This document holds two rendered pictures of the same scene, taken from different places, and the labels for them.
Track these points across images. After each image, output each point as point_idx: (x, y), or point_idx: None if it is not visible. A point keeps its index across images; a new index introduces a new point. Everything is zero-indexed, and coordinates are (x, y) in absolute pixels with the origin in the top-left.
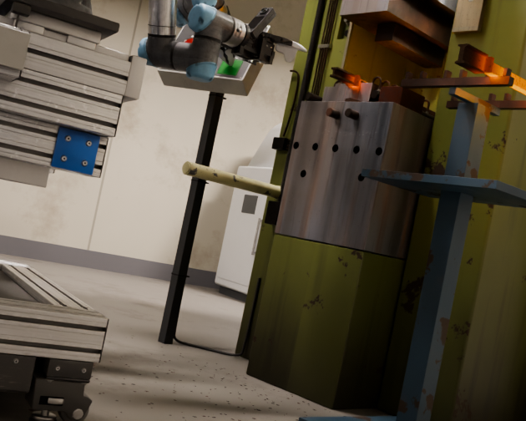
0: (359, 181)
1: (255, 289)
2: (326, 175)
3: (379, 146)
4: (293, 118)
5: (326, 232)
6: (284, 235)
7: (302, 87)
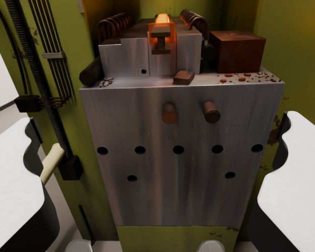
0: (227, 179)
1: (78, 211)
2: (173, 178)
3: (258, 143)
4: (26, 68)
5: (188, 219)
6: (87, 177)
7: (17, 24)
